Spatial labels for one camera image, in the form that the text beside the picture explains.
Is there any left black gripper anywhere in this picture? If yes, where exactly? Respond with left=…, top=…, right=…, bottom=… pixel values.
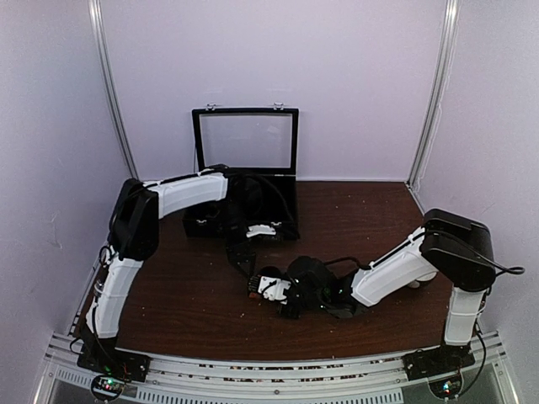
left=215, top=199, right=256, bottom=280

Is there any black red orange argyle sock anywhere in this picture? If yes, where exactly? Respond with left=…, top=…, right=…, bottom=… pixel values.
left=248, top=292, right=262, bottom=300

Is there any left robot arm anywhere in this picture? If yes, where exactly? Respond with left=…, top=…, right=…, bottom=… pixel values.
left=79, top=165, right=246, bottom=374

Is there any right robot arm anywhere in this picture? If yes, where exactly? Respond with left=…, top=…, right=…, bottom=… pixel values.
left=259, top=209, right=526, bottom=372

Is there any black display box with lid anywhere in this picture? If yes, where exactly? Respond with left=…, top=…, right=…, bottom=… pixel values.
left=191, top=106, right=300, bottom=241

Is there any white and navy bowl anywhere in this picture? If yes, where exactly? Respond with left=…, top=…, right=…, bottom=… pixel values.
left=408, top=272, right=437, bottom=290

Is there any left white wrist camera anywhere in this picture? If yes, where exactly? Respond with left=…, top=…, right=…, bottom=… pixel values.
left=246, top=224, right=277, bottom=239

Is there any front aluminium rail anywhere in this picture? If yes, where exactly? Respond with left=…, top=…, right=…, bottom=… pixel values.
left=30, top=332, right=523, bottom=403

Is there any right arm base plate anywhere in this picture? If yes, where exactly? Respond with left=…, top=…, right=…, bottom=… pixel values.
left=402, top=347, right=475, bottom=380

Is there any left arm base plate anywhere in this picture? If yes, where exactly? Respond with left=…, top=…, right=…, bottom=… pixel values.
left=77, top=351, right=151, bottom=382

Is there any left aluminium frame post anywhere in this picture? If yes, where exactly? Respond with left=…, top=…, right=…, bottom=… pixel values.
left=88, top=0, right=139, bottom=178

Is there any aluminium frame post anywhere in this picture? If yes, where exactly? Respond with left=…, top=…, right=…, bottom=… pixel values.
left=88, top=0, right=139, bottom=178
left=408, top=0, right=461, bottom=193

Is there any right aluminium frame post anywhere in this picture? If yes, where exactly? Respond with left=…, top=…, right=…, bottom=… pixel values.
left=408, top=0, right=461, bottom=193

